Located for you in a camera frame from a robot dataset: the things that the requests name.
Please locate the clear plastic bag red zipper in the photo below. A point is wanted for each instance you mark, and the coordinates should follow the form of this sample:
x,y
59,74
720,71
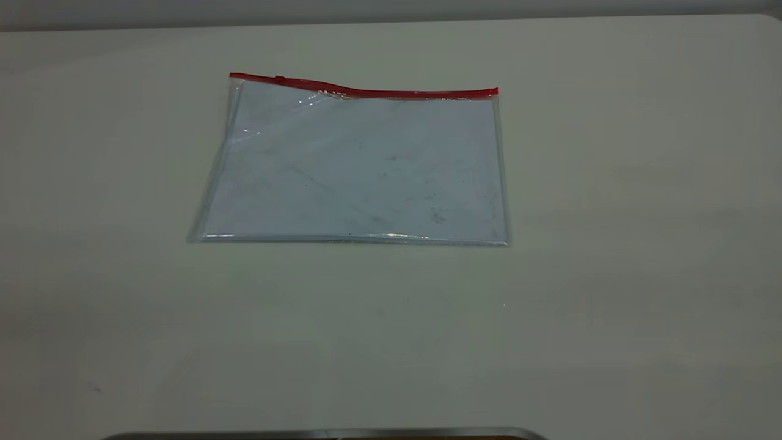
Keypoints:
x,y
360,171

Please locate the grey metal edge strip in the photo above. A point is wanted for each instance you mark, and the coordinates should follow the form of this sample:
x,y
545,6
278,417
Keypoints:
x,y
324,435

